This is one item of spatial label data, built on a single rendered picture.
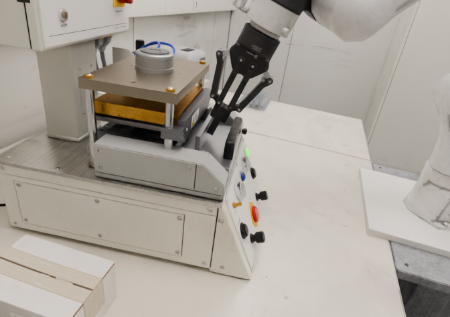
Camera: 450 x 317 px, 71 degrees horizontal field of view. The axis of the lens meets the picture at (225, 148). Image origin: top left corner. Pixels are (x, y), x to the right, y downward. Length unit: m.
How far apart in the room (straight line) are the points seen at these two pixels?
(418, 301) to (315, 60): 2.30
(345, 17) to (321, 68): 2.56
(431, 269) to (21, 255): 0.86
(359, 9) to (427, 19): 2.17
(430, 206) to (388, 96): 1.80
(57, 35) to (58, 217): 0.36
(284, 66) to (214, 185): 2.63
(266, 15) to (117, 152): 0.36
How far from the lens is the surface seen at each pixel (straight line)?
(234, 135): 0.66
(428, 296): 1.24
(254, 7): 0.61
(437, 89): 1.04
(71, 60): 0.73
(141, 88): 0.57
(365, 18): 0.57
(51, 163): 0.71
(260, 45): 0.60
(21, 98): 1.25
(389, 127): 2.85
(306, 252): 0.80
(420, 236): 0.99
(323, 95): 3.17
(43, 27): 0.61
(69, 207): 0.72
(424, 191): 1.05
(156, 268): 0.71
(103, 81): 0.60
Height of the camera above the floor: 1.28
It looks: 27 degrees down
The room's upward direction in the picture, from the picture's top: 8 degrees clockwise
